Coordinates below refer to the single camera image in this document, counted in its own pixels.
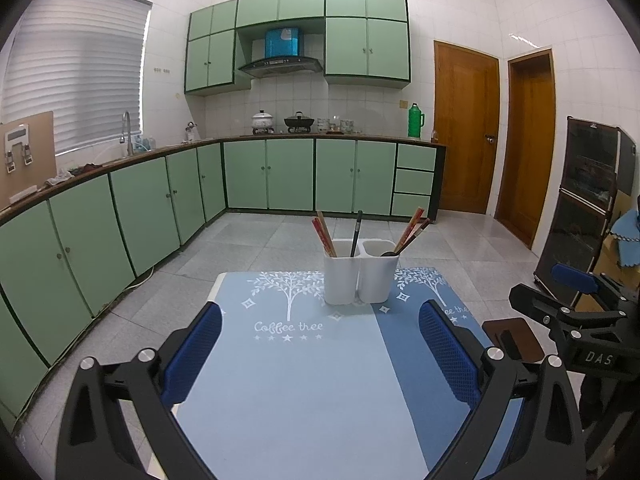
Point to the brown wooden stool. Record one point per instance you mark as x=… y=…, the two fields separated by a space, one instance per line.
x=515 y=338

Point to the wooden door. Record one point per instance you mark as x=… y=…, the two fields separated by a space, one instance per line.
x=529 y=144
x=466 y=121

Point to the blue box above hood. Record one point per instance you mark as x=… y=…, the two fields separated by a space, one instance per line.
x=285 y=41

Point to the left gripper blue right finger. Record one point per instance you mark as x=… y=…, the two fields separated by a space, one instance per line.
x=546 y=440

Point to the green thermos jug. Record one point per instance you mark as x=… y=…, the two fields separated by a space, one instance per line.
x=416 y=119

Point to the red-handled bamboo chopstick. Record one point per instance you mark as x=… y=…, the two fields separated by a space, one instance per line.
x=411 y=226
x=323 y=220
x=322 y=237

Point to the left wooden door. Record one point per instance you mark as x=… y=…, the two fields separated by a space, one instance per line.
x=466 y=121

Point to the black glass cabinet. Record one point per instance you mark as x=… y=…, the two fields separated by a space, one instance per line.
x=598 y=172

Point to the chrome kitchen faucet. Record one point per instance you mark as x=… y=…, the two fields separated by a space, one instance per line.
x=126 y=136

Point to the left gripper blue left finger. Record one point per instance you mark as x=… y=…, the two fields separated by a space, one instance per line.
x=94 y=440

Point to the white cooking pot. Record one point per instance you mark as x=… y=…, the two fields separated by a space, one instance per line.
x=262 y=123

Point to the cardboard box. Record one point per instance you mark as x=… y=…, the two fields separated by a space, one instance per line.
x=608 y=261

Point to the black wok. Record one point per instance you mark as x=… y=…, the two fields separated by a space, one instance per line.
x=299 y=123

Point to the black range hood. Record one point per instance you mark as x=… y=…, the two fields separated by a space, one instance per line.
x=282 y=65

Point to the black chopstick silver band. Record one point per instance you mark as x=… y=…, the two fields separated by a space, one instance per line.
x=355 y=234

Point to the cardboard board with clips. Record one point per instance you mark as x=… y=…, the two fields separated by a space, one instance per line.
x=27 y=156

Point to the green kitchen cabinets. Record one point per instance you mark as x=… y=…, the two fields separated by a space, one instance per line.
x=68 y=252
x=231 y=44

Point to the right wooden door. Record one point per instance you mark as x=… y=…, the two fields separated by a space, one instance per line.
x=529 y=144

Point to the dark blue placemat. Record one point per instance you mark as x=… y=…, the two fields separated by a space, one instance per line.
x=437 y=380

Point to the white two-compartment utensil holder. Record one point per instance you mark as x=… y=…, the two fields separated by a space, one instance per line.
x=366 y=275

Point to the blue cloth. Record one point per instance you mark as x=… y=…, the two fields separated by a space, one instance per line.
x=626 y=231

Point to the light blue placemat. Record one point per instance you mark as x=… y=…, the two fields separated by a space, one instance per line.
x=296 y=389

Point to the silver kettle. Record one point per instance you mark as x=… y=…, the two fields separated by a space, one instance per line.
x=191 y=132

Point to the green upper kitchen cabinets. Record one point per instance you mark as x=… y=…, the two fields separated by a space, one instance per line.
x=231 y=44

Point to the white window blind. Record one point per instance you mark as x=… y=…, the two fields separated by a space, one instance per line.
x=82 y=60

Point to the green lower kitchen cabinets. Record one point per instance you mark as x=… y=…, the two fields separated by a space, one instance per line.
x=68 y=252

